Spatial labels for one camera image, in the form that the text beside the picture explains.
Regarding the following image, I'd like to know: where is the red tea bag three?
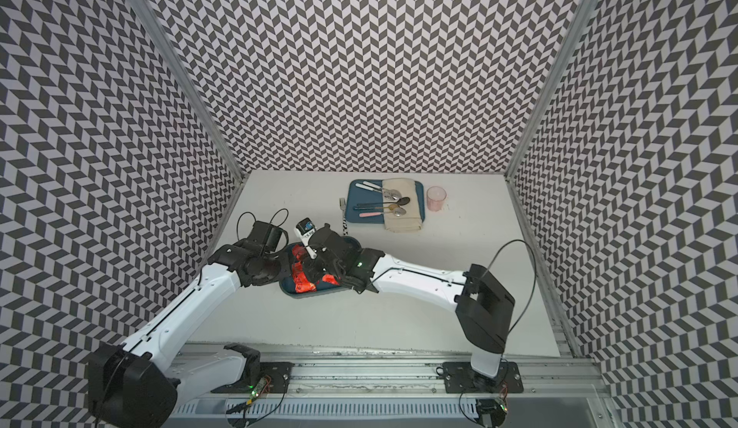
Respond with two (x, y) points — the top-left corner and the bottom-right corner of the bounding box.
(319, 274), (340, 289)

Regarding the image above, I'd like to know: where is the teal plastic storage box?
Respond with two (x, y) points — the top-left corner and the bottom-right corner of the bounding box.
(278, 235), (354, 298)

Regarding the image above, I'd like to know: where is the red tea bag one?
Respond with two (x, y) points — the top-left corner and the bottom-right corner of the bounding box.
(291, 263), (316, 295)

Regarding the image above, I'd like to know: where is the red tea bag two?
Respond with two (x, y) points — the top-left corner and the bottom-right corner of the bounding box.
(291, 243), (311, 263)

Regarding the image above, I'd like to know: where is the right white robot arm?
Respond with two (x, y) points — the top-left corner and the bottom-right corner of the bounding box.
(294, 218), (515, 379)

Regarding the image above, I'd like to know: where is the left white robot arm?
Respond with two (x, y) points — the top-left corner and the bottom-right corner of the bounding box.
(86, 243), (290, 427)

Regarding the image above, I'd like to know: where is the teal cutlery tray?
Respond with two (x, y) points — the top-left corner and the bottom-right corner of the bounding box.
(346, 179), (426, 225)

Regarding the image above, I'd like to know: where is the beige folded cloth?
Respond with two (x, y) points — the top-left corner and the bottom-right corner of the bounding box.
(382, 178), (423, 233)

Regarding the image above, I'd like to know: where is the pink translucent cup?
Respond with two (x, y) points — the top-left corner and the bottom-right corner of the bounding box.
(426, 186), (448, 212)

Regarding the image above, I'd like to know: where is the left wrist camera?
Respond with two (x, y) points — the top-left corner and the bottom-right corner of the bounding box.
(247, 221), (288, 252)

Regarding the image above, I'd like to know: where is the cow pattern handle fork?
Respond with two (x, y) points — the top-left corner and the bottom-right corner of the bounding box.
(339, 197), (349, 237)

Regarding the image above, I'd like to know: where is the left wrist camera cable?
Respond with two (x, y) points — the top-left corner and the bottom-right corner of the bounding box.
(235, 207), (290, 241)

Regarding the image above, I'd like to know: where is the pink handle spoon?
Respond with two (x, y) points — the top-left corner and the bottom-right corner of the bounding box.
(359, 206), (407, 218)

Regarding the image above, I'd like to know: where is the white handle spoon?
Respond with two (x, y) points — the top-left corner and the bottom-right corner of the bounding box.
(355, 181), (403, 201)

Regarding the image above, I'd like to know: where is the dark green handle spoon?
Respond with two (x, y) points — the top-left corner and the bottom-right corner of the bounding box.
(353, 197), (411, 211)

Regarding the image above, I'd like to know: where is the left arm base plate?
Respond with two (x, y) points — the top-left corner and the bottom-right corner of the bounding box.
(228, 361), (294, 395)

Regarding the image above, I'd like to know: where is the aluminium front rail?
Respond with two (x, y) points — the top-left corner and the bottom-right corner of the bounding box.
(169, 345), (622, 427)

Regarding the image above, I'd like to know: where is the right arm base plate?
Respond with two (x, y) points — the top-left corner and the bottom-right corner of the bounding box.
(435, 360), (524, 395)

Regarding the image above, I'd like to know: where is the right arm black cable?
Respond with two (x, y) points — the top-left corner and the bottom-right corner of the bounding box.
(483, 238), (538, 337)

